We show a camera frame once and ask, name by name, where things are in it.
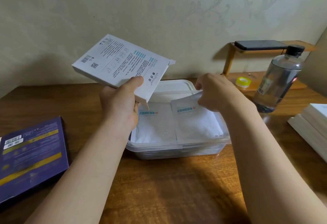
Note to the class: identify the black smartphone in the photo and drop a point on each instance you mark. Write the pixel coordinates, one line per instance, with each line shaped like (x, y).
(260, 45)

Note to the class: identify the person's left forearm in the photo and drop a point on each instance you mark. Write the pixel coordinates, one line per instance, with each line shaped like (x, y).
(81, 172)

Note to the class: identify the person's right hand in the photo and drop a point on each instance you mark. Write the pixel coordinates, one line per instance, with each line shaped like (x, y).
(224, 93)

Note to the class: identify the yellow tape roll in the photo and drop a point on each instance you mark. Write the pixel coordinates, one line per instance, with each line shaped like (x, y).
(243, 82)

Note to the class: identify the clear plastic container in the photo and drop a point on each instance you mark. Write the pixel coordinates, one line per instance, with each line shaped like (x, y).
(178, 152)

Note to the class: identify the white box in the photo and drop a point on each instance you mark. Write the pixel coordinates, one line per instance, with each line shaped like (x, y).
(120, 57)

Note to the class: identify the white container lid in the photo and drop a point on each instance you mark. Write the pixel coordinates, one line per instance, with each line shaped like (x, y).
(171, 85)

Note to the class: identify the person's left hand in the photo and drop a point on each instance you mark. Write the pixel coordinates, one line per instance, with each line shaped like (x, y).
(120, 108)

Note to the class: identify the small wooden desk shelf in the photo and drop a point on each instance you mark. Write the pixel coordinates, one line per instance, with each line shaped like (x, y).
(299, 85)

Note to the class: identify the person's right forearm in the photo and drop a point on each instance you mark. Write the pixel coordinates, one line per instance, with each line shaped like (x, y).
(276, 170)

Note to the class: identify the purple box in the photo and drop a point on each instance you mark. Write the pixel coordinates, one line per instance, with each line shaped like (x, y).
(33, 154)

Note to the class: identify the clear bottle with black cap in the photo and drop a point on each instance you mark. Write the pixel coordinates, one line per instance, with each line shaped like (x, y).
(278, 80)

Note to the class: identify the stack of white boxes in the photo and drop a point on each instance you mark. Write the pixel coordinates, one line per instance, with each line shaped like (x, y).
(306, 134)
(316, 114)

